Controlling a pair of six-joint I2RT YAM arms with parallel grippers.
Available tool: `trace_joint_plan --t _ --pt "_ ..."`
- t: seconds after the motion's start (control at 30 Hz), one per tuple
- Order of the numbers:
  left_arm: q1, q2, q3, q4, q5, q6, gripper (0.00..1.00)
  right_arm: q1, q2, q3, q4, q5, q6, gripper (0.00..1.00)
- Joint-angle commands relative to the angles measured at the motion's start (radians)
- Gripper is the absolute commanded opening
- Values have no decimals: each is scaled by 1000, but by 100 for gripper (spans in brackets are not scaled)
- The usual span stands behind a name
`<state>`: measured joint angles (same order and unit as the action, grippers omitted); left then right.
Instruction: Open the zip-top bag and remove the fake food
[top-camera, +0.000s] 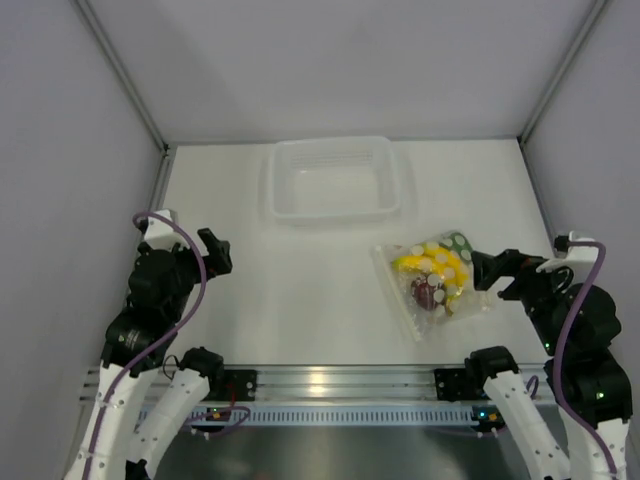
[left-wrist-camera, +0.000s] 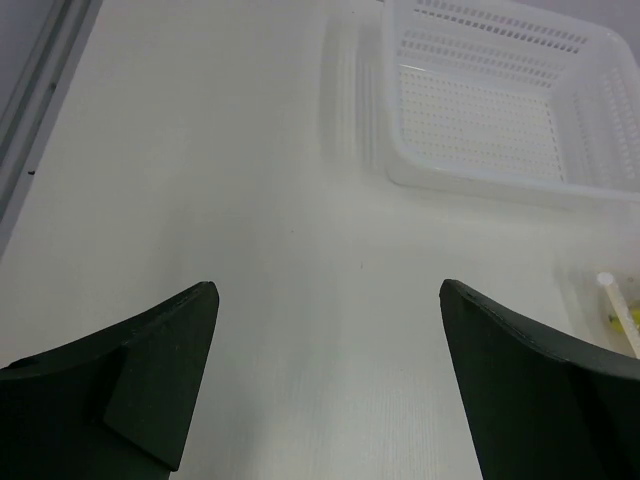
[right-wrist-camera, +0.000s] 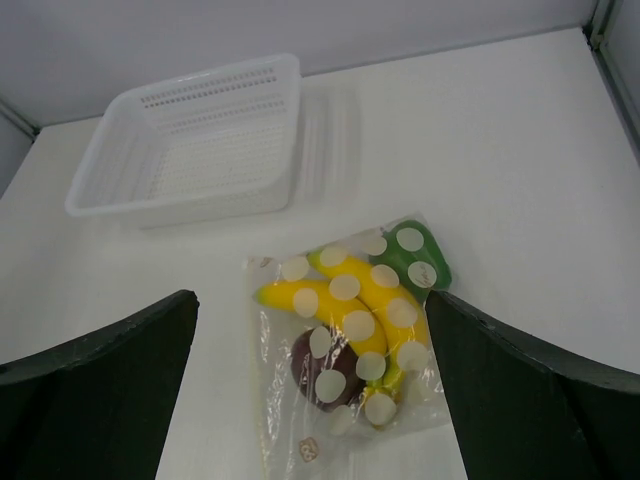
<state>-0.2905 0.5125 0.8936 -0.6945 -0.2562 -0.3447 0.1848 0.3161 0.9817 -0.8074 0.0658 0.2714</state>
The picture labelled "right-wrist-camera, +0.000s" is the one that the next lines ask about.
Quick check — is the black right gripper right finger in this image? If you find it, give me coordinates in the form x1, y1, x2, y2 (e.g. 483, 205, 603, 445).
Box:
425, 292, 639, 479

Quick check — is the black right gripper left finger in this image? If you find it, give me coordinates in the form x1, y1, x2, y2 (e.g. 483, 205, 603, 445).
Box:
1, 290, 199, 479

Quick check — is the yellow fake banana bunch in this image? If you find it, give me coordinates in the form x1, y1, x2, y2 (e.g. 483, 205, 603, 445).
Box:
257, 247, 429, 428

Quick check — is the clear polka dot zip bag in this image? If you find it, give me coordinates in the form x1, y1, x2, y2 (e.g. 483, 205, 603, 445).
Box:
245, 214, 452, 479

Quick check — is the green fake bell pepper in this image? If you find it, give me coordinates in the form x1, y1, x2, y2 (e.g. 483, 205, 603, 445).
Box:
369, 218, 452, 304

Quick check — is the dark red fake apple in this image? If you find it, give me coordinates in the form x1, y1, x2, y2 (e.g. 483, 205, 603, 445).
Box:
291, 326, 365, 412

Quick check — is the white perforated plastic basket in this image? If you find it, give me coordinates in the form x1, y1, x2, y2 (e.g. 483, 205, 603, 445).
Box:
65, 54, 301, 228

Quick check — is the aluminium frame post left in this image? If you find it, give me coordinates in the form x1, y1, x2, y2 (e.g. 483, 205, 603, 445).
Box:
0, 97, 41, 140

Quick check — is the aluminium frame post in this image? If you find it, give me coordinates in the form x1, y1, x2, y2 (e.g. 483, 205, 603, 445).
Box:
583, 0, 639, 160
0, 97, 41, 140

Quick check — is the aluminium frame post right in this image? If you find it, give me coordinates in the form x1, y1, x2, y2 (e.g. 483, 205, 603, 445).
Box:
583, 0, 639, 160

